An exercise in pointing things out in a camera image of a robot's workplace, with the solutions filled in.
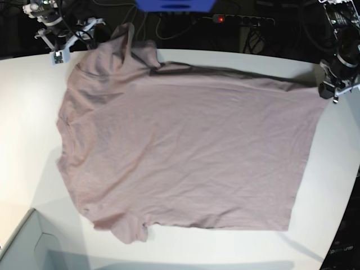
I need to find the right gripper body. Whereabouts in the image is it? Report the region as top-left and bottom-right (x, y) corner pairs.
(34, 17), (105, 52)

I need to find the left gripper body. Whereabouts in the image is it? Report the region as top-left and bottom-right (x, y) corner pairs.
(318, 58), (359, 104)

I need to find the mauve t-shirt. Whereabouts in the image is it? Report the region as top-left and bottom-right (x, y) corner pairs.
(57, 24), (327, 244)

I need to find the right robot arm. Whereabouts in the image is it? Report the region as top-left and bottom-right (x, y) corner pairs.
(22, 1), (106, 64)

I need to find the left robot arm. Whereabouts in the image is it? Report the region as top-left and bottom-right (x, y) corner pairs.
(318, 1), (359, 104)

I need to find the blue plastic bin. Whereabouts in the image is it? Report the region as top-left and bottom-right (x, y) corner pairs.
(136, 0), (216, 12)

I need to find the white power strip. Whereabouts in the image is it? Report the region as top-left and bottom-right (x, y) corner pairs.
(203, 14), (276, 27)

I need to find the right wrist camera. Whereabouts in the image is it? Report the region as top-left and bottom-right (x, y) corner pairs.
(49, 49), (70, 65)

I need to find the grey floor cable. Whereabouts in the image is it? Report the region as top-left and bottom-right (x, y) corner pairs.
(115, 5), (197, 43)

